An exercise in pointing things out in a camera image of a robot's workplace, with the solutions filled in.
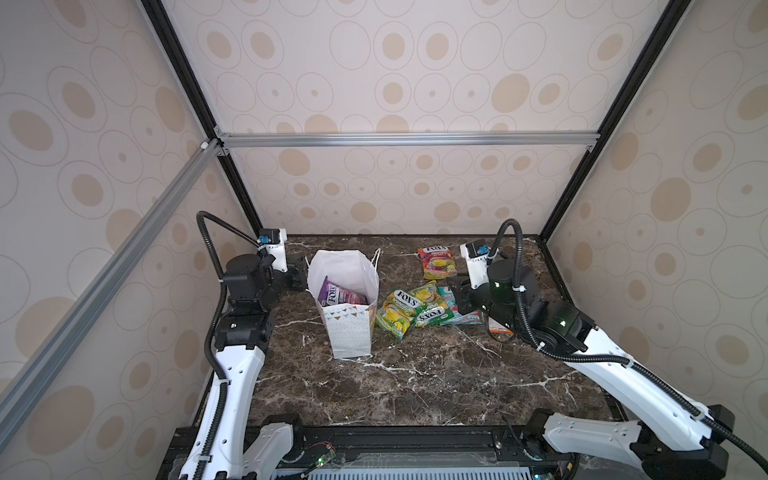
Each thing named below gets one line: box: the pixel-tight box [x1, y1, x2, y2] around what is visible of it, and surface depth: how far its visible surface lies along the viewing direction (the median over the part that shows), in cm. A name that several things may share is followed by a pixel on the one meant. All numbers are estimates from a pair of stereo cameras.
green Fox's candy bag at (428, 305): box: [408, 280, 456, 327], surface depth 96 cm
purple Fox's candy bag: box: [318, 275, 369, 307], surface depth 89 cm
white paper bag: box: [304, 248, 381, 360], surface depth 81 cm
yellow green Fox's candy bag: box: [375, 290, 421, 340], surface depth 96 cm
